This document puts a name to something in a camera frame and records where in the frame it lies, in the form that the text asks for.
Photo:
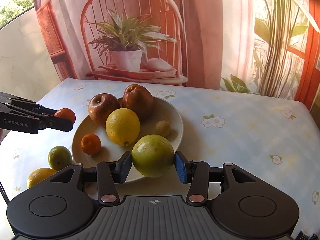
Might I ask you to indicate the small yellow lemon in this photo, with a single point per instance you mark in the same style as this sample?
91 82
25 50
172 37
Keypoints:
38 176

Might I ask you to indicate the dark brownish red apple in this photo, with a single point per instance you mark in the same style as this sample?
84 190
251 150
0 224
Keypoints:
103 110

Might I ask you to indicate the small brown kiwi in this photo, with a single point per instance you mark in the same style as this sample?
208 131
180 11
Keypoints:
163 128

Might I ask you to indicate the small green jujube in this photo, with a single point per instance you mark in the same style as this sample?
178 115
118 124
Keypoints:
59 157

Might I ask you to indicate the round cream plate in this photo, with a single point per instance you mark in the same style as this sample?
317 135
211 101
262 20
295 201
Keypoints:
167 110

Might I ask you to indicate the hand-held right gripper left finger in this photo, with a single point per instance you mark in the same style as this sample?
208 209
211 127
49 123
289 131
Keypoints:
125 166

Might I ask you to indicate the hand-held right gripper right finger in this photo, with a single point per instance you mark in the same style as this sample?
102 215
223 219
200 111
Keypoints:
181 167

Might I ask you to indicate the red speckled apple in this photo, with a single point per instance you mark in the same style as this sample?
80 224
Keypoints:
137 101

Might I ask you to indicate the large green guava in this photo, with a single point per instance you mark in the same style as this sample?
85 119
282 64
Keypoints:
152 156

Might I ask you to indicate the large yellow lemon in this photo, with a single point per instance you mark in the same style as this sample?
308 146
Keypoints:
122 126

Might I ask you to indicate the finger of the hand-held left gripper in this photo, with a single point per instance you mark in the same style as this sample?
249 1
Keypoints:
42 110
60 125

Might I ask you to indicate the small orange mandarin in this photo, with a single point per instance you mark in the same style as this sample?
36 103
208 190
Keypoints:
91 144
65 113

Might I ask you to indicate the green tree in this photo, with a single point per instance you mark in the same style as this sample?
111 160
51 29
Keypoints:
15 12

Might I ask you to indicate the printed backdrop cloth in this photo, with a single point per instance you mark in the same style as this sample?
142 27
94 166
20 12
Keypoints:
205 30

